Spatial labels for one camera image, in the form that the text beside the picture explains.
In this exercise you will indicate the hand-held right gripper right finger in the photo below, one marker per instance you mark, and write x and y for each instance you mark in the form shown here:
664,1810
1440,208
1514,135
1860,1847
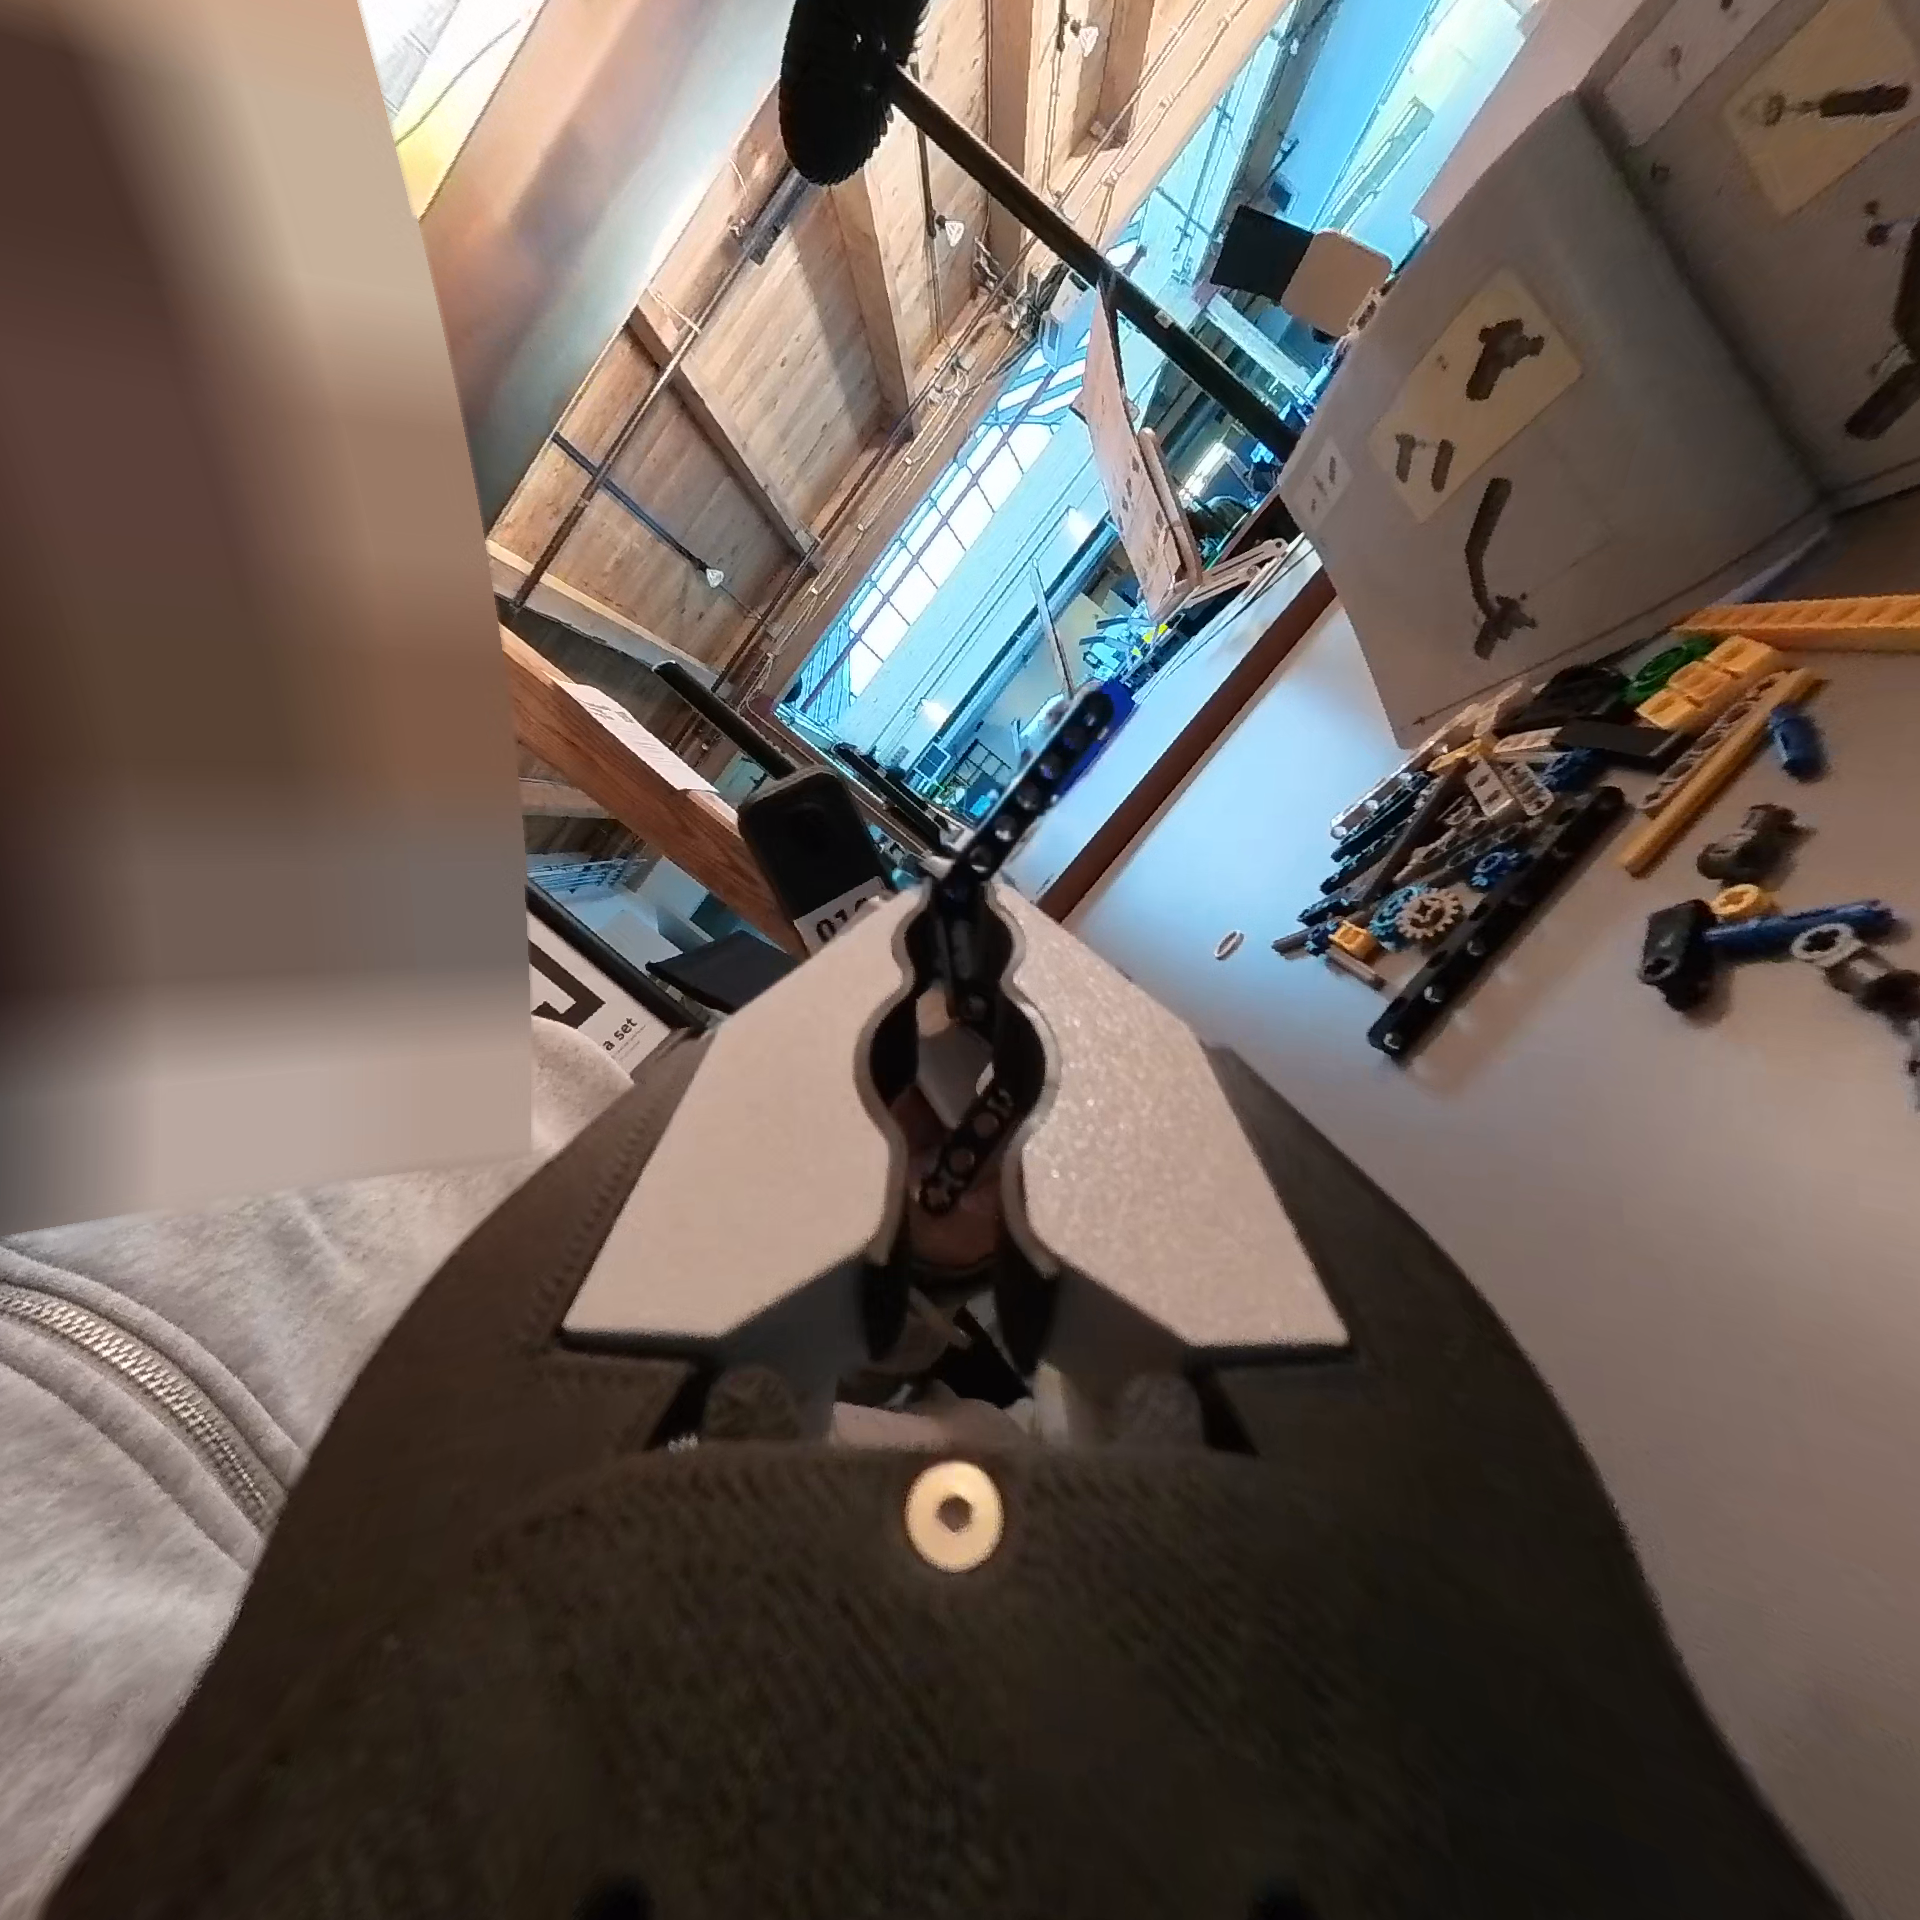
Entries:
1185,1185

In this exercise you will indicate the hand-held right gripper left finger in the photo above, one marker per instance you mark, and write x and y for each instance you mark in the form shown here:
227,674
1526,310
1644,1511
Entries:
733,1185

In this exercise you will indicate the black angled lego beam assembly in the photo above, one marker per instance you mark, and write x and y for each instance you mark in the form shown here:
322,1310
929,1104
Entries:
1049,778

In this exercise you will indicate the long black lego beam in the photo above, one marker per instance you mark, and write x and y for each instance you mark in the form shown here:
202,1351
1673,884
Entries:
1499,921

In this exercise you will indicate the pile of lego pieces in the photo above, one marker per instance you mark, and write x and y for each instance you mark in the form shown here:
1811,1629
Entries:
1424,839

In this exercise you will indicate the small black lego liftarm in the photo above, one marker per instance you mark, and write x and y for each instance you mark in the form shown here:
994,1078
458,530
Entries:
1673,943

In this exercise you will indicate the lego instruction booklet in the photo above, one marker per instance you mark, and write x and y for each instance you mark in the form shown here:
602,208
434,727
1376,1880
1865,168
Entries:
1348,600

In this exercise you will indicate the yellow lego bush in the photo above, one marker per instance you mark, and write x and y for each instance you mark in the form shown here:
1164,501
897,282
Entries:
1739,902

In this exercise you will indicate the long blue lego pin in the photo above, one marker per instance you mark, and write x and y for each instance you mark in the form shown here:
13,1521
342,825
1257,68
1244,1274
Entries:
1785,927

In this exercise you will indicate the dark grey lego connector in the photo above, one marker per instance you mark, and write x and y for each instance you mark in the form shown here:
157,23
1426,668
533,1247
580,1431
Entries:
1747,845

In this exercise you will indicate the grey lego beam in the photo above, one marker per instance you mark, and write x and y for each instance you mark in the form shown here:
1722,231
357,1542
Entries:
1693,764

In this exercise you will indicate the yellow lego axle rod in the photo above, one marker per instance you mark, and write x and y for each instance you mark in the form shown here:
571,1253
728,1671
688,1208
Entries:
1723,772

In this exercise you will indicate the green lego gear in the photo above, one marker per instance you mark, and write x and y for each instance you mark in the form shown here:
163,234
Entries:
1658,662

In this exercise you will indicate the yellow lego block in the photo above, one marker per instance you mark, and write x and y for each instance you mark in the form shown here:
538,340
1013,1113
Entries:
1710,674

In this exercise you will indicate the long yellow lego beam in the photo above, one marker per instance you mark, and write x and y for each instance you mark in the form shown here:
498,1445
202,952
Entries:
1814,622

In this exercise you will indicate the wooden counter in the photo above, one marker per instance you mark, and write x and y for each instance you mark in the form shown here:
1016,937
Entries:
705,855

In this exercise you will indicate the dark flat panel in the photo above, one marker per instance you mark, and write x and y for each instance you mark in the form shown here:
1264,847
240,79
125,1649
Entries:
721,967

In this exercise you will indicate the black framed poster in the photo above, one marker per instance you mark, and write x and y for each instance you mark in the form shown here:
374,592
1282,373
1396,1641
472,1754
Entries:
598,1004

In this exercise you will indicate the plywood stand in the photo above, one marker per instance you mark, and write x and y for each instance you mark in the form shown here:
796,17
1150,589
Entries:
1141,464

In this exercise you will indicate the black pole stand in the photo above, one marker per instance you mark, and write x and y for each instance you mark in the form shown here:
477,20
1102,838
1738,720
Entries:
1049,212

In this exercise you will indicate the grey hoodie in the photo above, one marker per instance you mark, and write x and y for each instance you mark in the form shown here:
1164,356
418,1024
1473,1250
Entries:
118,1501

